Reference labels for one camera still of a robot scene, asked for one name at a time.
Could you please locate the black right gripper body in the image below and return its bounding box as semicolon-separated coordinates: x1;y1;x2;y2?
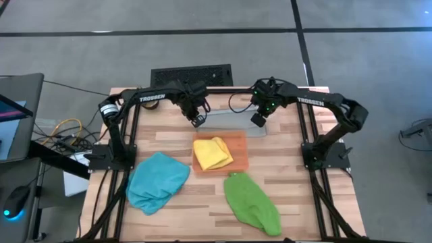
251;92;281;117

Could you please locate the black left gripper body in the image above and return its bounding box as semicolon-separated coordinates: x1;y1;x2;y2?
180;86;209;117

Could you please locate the grey waffle-weave towel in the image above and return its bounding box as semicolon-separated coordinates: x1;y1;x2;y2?
197;107;267;138

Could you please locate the yellow microfiber towel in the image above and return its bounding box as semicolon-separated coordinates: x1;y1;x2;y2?
192;136;234;171

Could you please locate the teal microfiber towel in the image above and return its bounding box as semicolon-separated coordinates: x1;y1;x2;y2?
126;151;192;216

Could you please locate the green microfiber towel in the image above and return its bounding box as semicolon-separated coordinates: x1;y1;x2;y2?
223;171;283;237

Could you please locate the black keyboard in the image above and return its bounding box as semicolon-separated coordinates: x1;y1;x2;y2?
150;63;234;88

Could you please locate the orange translucent plastic basket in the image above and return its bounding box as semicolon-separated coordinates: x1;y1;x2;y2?
191;130;250;175

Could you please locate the white paper sheet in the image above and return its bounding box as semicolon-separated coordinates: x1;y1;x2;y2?
63;151;91;197

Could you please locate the grey stand base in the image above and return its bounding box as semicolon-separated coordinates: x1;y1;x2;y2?
399;117;432;153

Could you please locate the dark grey desk monitor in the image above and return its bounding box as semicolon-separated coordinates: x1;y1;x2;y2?
0;72;45;163

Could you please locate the black computer mouse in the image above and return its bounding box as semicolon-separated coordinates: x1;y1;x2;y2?
2;184;32;220

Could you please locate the dark grey side desk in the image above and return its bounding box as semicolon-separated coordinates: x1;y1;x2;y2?
0;157;44;243

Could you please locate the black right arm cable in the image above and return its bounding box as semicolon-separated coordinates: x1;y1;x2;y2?
228;90;254;114

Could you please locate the yellow cable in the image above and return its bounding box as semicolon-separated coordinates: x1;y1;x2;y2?
42;117;84;146

